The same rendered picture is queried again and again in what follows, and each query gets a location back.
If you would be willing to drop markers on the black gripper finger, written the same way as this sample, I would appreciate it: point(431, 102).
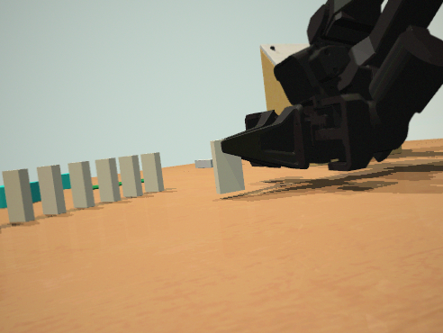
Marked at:
point(283, 143)
point(265, 119)

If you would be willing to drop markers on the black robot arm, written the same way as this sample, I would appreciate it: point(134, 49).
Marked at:
point(389, 57)

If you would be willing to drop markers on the beige domino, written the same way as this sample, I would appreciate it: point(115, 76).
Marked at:
point(227, 168)
point(152, 172)
point(108, 180)
point(52, 195)
point(130, 175)
point(18, 195)
point(81, 184)

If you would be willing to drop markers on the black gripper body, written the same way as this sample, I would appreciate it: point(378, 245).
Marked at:
point(343, 131)

